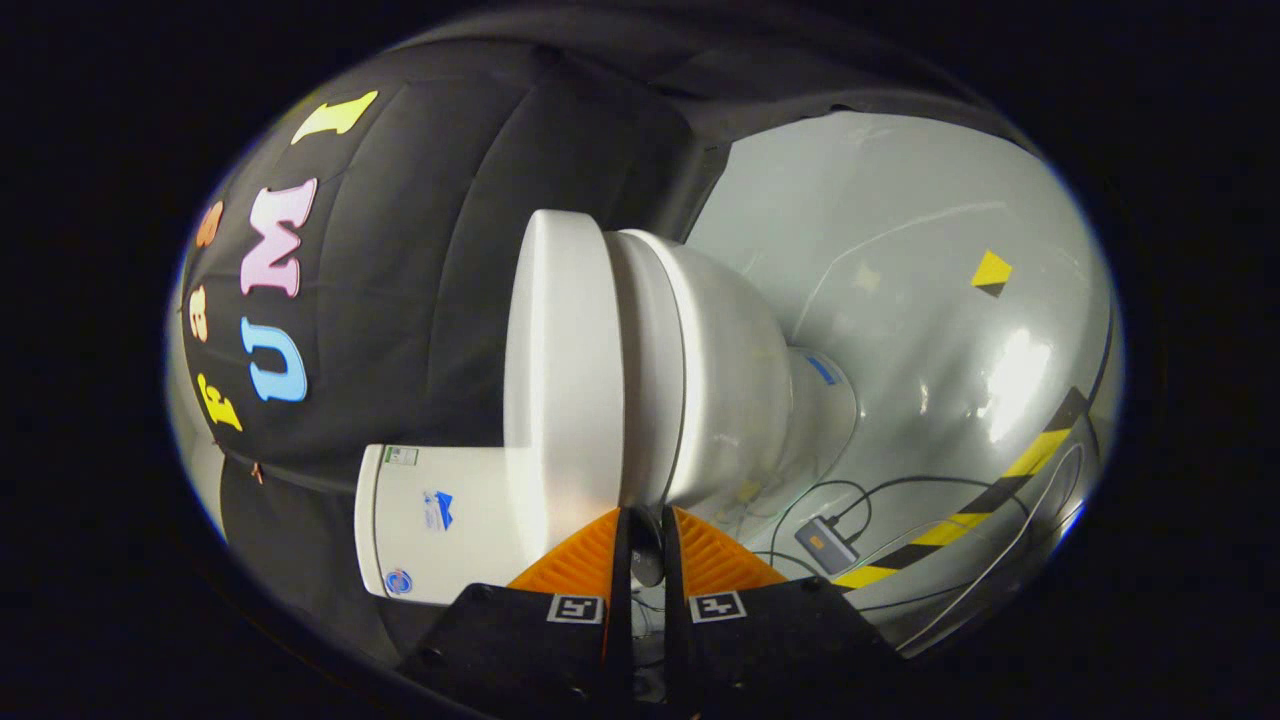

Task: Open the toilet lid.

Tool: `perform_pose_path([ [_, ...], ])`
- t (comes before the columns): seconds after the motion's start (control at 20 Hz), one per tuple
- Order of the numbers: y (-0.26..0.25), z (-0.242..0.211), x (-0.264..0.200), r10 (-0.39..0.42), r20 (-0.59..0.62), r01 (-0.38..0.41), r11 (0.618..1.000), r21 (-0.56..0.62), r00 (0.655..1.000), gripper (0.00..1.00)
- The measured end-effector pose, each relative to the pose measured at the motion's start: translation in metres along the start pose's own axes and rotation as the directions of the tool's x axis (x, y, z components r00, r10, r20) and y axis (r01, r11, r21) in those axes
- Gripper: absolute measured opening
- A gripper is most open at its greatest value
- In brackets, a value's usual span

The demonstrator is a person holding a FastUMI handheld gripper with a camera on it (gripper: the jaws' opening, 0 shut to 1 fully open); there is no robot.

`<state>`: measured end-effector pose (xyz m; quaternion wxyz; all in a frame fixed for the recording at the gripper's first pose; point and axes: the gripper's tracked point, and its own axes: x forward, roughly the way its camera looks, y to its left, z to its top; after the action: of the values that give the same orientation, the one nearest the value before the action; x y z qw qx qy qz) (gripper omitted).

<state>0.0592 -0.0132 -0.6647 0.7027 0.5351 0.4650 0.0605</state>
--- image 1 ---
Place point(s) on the white toilet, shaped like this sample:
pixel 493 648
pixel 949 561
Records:
pixel 730 380

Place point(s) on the black backdrop cloth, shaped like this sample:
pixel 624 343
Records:
pixel 420 250

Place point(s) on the yellow black striped tape strip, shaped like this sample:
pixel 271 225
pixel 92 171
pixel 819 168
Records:
pixel 1030 462

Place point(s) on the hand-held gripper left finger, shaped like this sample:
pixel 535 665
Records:
pixel 520 650

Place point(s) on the small yellow black tape piece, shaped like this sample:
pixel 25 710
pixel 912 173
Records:
pixel 992 270

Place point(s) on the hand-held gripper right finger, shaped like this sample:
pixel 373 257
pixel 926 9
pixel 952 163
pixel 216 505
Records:
pixel 770 650

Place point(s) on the white toilet lid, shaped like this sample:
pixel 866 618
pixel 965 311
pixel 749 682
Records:
pixel 565 360

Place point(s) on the small grey floor device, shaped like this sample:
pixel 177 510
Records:
pixel 825 543

